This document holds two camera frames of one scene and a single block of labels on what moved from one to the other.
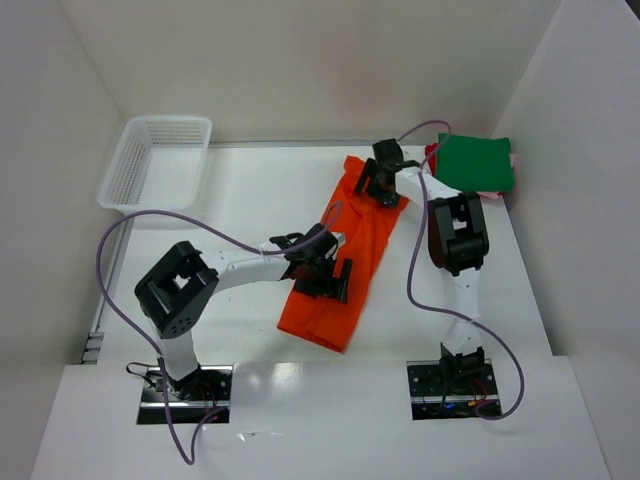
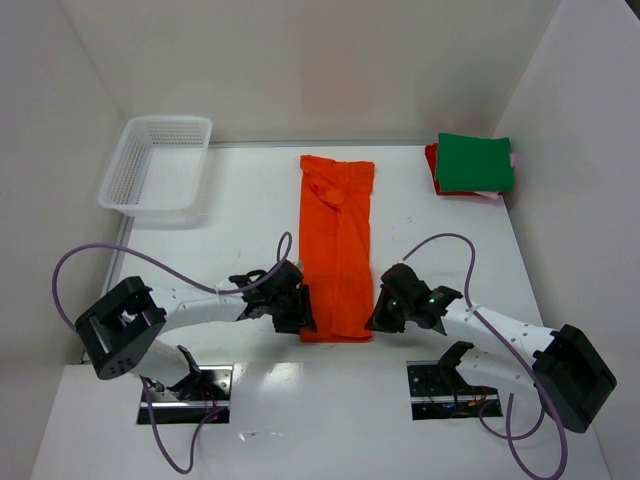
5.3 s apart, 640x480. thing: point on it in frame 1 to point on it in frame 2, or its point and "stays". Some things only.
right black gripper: (378, 179) to (382, 310)
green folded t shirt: (475, 164) stays
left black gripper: (323, 275) to (302, 308)
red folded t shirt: (431, 150) stays
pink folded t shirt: (494, 195) stays
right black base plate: (450, 388) stays
